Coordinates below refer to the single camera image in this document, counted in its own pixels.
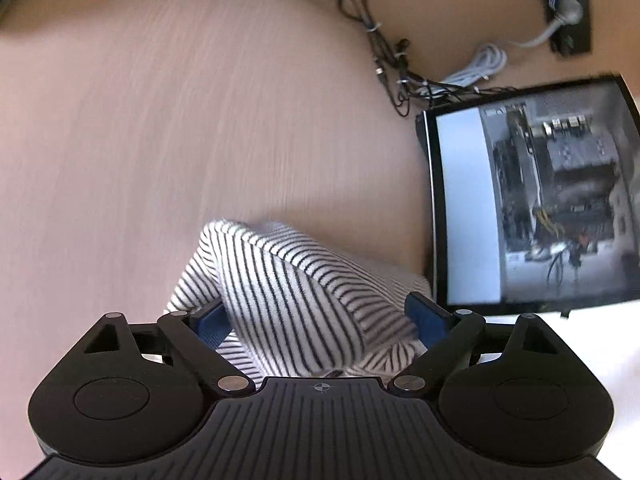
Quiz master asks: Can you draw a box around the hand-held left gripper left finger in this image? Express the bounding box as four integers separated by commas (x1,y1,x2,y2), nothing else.
84,299,252,394

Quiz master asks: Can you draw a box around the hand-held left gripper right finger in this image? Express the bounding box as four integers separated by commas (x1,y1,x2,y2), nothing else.
390,291,557,393

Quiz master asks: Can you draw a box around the striped knit garment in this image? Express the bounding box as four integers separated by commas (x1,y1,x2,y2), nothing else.
167,219,433,378

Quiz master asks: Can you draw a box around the white computer case glass panel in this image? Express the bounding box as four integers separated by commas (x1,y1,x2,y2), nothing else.
416,75,640,441

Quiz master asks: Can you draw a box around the black cable bundle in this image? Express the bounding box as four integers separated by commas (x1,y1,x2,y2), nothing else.
337,0,521,118

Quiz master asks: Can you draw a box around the white power cable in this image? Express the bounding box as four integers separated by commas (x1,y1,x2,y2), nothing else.
432,0,586,93

